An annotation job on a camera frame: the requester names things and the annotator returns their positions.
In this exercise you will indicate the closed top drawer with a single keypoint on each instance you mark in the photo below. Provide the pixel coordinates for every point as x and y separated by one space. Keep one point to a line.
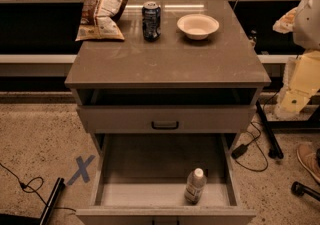
120 120

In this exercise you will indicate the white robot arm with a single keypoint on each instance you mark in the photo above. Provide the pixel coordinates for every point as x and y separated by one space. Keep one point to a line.
301 79

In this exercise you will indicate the grey drawer cabinet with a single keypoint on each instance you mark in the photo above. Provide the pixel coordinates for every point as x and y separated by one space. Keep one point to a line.
173 71

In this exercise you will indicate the dark blue soda can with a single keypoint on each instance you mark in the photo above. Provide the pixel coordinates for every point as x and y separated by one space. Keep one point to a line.
151 21

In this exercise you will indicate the clear plastic bottle white cap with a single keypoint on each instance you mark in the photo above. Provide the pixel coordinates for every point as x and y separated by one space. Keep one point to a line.
196 182

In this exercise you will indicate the blue tape cross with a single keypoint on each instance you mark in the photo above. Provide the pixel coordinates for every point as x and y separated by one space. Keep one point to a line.
82 170

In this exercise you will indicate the open middle drawer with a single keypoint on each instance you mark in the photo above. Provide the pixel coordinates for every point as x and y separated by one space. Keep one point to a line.
141 179

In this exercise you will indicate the black drawer handle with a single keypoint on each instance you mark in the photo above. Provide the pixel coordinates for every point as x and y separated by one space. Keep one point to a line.
165 125

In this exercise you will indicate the black tripod leg right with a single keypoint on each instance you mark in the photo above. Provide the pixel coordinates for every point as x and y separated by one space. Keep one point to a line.
275 151

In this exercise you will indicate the brown chip bag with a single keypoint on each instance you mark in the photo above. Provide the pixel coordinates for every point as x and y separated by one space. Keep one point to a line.
99 20

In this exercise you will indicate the tan shoe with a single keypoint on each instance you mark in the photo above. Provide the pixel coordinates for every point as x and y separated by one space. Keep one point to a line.
308 159

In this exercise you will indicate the black caster wheel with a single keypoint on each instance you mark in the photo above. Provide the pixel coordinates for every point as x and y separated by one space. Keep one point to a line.
299 189

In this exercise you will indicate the white paper bowl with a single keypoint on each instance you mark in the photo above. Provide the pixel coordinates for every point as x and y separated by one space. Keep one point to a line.
197 26

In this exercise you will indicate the black stand leg left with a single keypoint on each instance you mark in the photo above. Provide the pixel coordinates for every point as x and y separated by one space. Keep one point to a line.
6 219

